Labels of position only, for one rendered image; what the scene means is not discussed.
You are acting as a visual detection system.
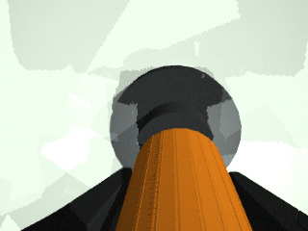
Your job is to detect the orange knob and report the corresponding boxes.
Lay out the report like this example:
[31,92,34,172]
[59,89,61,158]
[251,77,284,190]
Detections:
[116,128,253,231]

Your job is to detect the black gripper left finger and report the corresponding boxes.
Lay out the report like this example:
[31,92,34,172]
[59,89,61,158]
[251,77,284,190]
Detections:
[22,168,132,231]

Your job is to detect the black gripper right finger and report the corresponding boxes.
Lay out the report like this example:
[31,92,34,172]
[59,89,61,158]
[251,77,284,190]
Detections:
[228,170,308,231]

